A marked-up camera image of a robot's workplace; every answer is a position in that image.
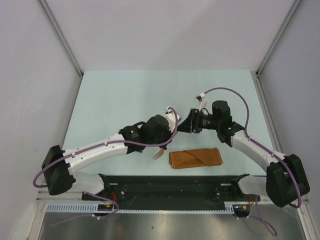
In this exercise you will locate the left aluminium corner post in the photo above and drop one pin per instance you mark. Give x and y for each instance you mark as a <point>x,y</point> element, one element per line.
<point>58,32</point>

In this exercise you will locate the aluminium corner post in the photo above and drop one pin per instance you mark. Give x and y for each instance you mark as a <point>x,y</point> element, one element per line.
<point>58,32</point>
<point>278,36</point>

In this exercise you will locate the right aluminium side rail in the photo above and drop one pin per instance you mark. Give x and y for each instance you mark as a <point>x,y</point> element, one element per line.
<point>274,137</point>

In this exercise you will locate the aluminium front rail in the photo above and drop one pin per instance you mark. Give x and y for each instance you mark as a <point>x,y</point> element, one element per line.
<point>60,196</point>

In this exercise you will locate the right aluminium corner post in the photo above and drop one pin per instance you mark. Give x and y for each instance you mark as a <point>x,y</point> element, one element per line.
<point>278,36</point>

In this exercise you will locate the orange cloth napkin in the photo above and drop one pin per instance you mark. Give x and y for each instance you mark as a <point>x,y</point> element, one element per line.
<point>193,158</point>

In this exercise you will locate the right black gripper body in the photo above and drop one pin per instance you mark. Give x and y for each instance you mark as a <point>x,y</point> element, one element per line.
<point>208,122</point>

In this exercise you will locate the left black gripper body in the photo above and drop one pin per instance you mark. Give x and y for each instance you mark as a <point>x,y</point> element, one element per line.
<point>167,133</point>

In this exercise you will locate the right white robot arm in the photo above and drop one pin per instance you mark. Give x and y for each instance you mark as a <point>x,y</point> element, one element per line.
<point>285,180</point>

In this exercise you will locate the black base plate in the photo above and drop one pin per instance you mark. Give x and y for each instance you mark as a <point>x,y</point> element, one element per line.
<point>171,193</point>

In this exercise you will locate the white slotted cable duct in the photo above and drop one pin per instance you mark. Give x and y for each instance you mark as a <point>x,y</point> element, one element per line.
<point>97,208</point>

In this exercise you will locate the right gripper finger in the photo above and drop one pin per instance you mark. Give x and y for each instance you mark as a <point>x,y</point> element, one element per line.
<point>190,129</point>
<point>191,121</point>

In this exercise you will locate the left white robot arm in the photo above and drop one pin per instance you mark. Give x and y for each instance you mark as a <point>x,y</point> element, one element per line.
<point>62,169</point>

